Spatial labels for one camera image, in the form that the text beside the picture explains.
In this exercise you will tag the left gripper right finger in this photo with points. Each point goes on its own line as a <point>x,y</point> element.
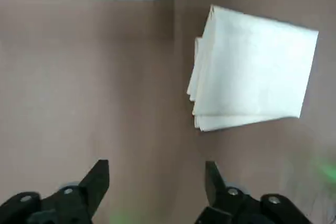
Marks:
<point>223,200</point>

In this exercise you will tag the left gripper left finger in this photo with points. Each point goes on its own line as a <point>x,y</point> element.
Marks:
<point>86,190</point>

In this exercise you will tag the cream tablecloth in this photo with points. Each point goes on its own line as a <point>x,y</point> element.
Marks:
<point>252,72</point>

